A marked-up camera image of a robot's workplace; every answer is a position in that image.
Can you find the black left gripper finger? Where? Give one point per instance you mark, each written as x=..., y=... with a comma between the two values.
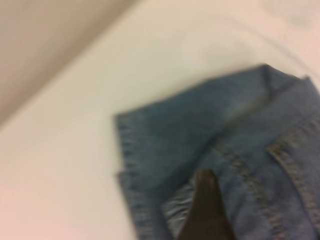
x=207, y=212

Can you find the blue faded denim pants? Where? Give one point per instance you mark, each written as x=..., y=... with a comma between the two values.
x=225, y=140

